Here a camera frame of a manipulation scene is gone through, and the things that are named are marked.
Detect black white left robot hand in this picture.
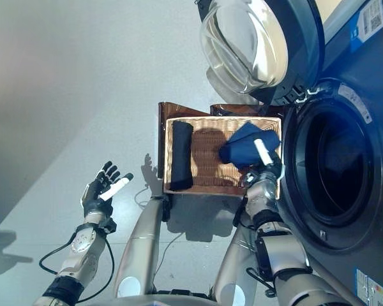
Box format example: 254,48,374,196
80,161,135,221

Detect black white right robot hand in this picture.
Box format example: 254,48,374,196
242,138,285,186

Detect navy blue cloth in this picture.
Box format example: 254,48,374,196
218,121,282,170

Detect grey front-load washing machine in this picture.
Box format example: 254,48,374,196
276,0,383,306

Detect rectangular wicker laundry basket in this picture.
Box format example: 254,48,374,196
163,116,282,200

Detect long black rolled cloth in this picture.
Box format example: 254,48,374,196
170,120,195,191

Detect silver right robot leg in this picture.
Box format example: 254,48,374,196
212,219,260,306

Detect glossy brown wooden stool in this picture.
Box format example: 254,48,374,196
157,101,285,189

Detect grey robot torso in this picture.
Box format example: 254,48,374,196
82,293,218,306

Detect round glass washer door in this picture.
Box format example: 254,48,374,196
194,0,326,106

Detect colourful energy label sticker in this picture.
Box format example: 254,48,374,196
356,269,383,306

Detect blue white QR sticker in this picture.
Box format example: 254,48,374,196
349,0,383,54

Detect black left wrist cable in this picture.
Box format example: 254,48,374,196
39,231,116,303

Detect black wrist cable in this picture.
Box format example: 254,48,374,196
39,231,116,303
232,197,278,298

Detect thin grey floor cable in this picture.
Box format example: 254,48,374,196
134,187,186,282

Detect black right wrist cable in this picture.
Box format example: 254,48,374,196
232,197,278,298

